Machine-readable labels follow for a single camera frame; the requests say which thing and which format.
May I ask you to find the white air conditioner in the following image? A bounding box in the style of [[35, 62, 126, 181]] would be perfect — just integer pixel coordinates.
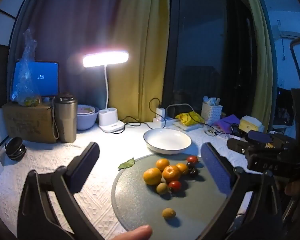
[[274, 31, 300, 40]]

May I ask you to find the steel tumbler with strap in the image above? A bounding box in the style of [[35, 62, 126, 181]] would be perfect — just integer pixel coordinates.
[[52, 93, 78, 143]]

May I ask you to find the purple cloth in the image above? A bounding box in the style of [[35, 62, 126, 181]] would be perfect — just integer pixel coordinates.
[[212, 114, 240, 134]]

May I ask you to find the person's right hand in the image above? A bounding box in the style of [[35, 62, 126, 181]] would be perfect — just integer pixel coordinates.
[[285, 180, 300, 196]]

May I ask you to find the yellow and white tissue box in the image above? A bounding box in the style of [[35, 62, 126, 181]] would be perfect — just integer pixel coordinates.
[[239, 116, 263, 133]]

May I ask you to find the green leaf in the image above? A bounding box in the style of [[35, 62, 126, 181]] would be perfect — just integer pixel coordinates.
[[118, 157, 135, 170]]

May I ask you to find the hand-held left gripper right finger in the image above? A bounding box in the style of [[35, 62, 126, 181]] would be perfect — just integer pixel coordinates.
[[197, 142, 283, 240]]

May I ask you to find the black rectangular device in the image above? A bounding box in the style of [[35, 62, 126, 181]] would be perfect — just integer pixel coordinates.
[[230, 126, 245, 137]]

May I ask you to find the white desk lamp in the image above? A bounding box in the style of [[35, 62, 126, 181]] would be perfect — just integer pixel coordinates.
[[83, 51, 129, 133]]

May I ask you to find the cardboard box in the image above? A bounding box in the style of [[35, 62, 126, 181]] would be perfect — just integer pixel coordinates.
[[2, 102, 56, 143]]

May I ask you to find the black metal frame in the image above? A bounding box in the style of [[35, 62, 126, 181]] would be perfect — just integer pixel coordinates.
[[289, 34, 300, 90]]

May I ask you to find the tablet with blue screen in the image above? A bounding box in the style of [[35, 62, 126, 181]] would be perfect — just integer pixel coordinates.
[[12, 60, 59, 98]]

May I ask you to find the white ceramic bowl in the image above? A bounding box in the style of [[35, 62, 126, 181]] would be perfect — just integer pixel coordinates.
[[143, 128, 192, 155]]

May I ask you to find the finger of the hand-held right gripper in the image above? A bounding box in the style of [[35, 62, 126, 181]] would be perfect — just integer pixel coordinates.
[[227, 138, 256, 156], [247, 131, 275, 144]]

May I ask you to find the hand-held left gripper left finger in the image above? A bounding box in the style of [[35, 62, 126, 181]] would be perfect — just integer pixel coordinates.
[[17, 142, 103, 240]]

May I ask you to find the white power strip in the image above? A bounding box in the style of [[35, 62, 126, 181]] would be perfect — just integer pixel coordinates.
[[153, 116, 180, 128]]

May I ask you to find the dark window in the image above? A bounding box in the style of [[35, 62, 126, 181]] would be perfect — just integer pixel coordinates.
[[162, 0, 258, 120]]

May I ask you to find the clear plastic bag of fruit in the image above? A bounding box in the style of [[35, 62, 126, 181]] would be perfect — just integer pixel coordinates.
[[11, 29, 43, 107]]

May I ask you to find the olive green curtain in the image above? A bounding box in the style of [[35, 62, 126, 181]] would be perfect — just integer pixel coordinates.
[[237, 0, 276, 133]]

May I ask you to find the pale lavender bowl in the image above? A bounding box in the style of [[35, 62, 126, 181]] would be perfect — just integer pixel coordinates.
[[76, 104, 100, 130]]

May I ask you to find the round grey placemat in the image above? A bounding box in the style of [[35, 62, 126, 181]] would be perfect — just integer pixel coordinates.
[[111, 153, 240, 240]]

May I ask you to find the grey-blue curtain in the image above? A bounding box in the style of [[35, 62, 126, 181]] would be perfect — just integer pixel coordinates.
[[7, 0, 130, 110]]

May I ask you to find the yellow snack bag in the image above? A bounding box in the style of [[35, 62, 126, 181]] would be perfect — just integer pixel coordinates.
[[175, 112, 205, 126]]

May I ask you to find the white woven basket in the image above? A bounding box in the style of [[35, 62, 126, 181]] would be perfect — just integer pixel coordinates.
[[201, 96, 223, 125]]

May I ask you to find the person's left hand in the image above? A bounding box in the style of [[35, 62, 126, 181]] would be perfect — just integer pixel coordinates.
[[112, 225, 153, 240]]

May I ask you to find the white cable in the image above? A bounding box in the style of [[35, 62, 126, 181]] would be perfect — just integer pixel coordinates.
[[166, 103, 196, 113]]

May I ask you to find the yellow curtain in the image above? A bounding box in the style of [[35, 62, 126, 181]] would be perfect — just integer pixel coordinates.
[[107, 0, 172, 123]]

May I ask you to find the black camera lens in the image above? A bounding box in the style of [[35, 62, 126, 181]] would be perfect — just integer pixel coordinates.
[[5, 137, 27, 161]]

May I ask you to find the white flat packet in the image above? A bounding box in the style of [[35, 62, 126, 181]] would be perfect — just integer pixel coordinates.
[[174, 121, 203, 131]]

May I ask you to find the black cable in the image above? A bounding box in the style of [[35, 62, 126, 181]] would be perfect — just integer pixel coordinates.
[[120, 97, 163, 132]]

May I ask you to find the orange mandarin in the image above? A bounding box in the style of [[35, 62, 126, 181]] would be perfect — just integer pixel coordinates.
[[162, 165, 182, 183], [156, 159, 170, 172], [175, 163, 189, 176], [143, 167, 162, 186]]

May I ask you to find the small yellow-green fruit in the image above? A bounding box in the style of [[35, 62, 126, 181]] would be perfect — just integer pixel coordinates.
[[162, 207, 176, 220], [156, 182, 168, 195]]

